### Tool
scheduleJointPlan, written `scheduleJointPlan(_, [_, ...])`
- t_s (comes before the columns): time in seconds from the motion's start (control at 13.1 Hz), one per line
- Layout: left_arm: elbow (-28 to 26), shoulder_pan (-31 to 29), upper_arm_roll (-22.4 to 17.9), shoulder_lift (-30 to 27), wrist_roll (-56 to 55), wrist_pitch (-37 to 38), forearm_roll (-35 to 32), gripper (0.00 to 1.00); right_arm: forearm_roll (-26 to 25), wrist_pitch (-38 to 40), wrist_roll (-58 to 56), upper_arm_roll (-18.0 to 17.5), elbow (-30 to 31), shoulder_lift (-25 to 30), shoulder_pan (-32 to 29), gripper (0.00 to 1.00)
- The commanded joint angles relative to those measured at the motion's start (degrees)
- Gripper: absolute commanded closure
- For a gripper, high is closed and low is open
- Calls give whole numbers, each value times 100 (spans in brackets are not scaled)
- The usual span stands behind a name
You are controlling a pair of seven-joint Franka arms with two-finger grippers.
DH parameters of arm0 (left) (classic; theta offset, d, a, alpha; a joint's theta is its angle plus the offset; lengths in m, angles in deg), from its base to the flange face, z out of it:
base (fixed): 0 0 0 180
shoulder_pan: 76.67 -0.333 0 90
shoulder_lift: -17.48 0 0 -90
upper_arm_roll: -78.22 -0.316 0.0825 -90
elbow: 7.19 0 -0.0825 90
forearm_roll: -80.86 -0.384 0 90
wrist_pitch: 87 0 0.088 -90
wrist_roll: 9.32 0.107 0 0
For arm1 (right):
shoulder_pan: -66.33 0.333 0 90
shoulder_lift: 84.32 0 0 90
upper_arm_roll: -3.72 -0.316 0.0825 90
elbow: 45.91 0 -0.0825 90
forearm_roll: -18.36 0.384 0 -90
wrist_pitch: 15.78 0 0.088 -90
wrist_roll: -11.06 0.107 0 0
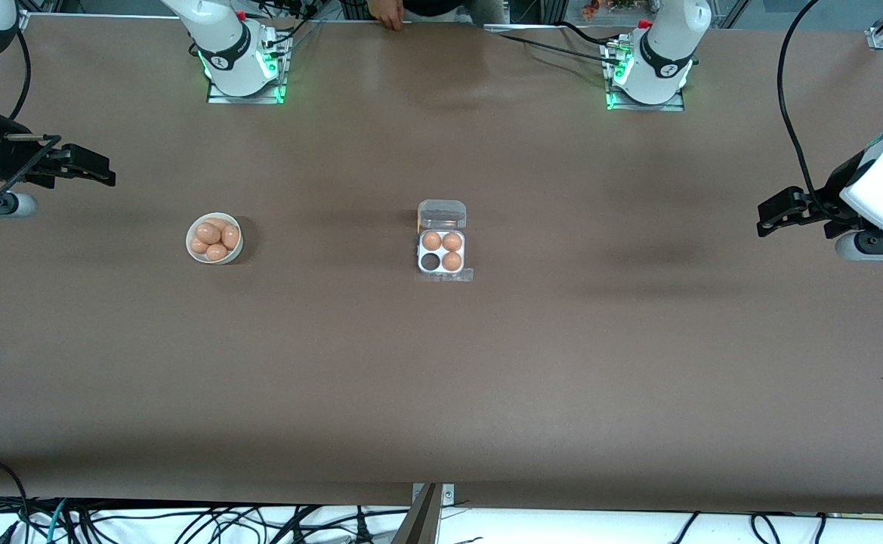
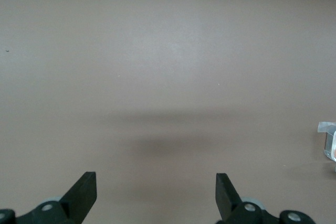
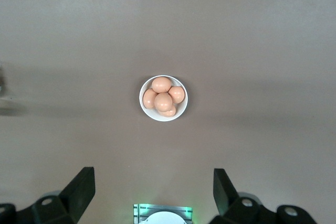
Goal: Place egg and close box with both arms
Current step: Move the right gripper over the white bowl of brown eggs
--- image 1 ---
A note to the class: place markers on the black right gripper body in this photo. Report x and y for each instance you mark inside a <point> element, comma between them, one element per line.
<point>12,160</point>

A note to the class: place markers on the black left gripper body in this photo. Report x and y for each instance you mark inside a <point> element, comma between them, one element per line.
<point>828,199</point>

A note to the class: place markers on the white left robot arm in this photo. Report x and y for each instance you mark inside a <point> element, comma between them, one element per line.
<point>656,72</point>

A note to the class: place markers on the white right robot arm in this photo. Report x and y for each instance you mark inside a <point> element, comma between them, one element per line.
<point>231,66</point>

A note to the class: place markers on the clear plastic egg box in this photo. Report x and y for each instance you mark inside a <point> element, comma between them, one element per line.
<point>441,215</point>

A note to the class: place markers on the person bare hand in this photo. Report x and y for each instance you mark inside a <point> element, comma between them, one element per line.
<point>388,15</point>

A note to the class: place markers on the white round bowl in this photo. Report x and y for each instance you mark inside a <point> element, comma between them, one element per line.
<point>189,233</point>

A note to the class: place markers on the person standing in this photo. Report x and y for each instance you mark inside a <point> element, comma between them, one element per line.
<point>441,6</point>

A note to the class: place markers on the dark metal pole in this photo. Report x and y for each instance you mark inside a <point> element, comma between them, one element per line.
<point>420,521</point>

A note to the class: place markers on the silver metal bracket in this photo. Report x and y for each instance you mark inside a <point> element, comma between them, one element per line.
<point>449,495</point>

